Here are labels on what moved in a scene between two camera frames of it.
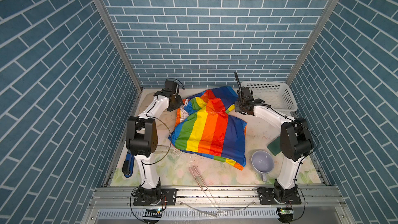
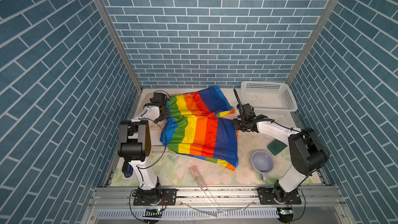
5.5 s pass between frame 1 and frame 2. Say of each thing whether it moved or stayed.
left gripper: moved
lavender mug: stayed
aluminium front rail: stayed
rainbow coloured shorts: moved
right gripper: moved
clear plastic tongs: stayed
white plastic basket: stayed
